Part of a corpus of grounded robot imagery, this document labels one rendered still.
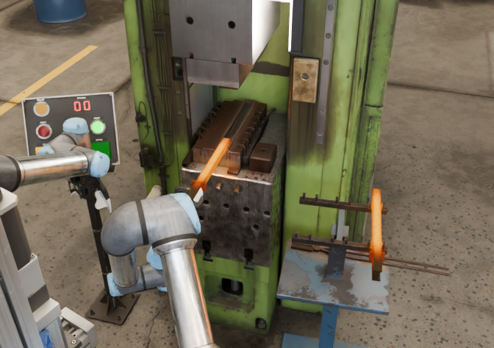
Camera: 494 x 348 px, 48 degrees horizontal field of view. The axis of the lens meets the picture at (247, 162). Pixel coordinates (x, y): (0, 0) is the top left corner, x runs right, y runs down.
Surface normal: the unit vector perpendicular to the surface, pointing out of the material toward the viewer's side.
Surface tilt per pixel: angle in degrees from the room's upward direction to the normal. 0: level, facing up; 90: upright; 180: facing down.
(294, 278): 0
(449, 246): 0
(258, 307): 90
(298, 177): 90
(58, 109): 60
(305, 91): 90
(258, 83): 90
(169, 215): 39
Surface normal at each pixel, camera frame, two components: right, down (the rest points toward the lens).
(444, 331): 0.00, -0.83
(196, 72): -0.28, 0.54
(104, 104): 0.14, 0.07
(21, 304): 0.83, 0.31
